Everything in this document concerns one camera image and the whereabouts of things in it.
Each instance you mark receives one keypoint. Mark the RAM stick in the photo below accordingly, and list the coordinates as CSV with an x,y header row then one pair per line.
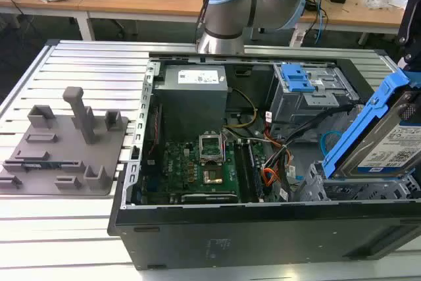
x,y
36,164

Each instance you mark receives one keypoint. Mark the grey parts rack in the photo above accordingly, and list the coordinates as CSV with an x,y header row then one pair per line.
x,y
65,156

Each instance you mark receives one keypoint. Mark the grey power supply unit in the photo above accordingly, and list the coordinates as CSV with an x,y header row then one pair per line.
x,y
190,103

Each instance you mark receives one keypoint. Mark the black PC case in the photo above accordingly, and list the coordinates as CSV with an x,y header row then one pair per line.
x,y
230,245

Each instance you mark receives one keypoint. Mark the long black expansion slot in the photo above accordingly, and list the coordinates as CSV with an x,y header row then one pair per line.
x,y
210,198

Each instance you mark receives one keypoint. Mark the wooden desk white frame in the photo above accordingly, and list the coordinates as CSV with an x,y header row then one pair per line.
x,y
355,14
131,1

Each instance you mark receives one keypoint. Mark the silver disk bay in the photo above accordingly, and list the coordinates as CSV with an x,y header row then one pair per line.
x,y
361,189

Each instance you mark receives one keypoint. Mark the hard disk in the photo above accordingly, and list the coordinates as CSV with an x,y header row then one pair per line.
x,y
378,149

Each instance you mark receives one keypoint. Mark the CPU socket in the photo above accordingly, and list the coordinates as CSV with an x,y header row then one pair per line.
x,y
213,176

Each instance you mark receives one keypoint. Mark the green motherboard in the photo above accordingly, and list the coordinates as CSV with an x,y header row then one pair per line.
x,y
177,169

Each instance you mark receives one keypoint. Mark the black RAM slot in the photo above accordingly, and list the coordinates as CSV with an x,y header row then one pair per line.
x,y
250,172
239,172
256,172
244,172

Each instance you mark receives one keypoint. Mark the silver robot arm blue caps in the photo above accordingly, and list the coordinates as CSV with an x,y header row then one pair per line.
x,y
227,14

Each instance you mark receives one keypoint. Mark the blue drive cage latch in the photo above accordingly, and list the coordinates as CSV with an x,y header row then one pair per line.
x,y
297,78

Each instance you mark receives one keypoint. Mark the silver drive cage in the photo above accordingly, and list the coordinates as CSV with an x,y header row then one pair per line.
x,y
296,106

